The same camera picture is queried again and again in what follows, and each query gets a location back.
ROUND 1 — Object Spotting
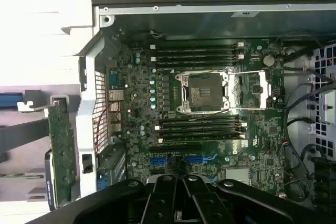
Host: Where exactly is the blue expansion slot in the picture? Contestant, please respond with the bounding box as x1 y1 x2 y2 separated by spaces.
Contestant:
150 155 211 166

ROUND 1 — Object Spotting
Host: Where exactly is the black expansion slot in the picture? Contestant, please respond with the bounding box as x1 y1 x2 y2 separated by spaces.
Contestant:
149 144 203 153

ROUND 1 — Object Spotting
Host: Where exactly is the open black PC case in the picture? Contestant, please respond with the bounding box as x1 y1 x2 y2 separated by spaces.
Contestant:
60 0 336 209

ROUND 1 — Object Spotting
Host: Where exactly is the CPU socket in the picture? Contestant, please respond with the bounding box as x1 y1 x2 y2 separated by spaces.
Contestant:
175 71 231 115

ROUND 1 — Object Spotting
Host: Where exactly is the silver socket cover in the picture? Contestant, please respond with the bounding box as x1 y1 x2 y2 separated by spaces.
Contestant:
227 69 272 111

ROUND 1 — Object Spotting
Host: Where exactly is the green motherboard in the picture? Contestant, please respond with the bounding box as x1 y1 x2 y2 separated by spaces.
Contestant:
104 37 288 193

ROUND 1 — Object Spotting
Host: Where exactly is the grey parts rack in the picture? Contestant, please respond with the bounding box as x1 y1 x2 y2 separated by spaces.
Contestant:
0 84 81 204

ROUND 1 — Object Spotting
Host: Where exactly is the coin cell battery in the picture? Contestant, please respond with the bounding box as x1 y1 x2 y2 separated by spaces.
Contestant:
262 55 275 68

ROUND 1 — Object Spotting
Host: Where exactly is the red twisted wire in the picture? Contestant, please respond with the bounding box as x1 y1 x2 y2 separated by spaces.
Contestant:
93 102 122 154

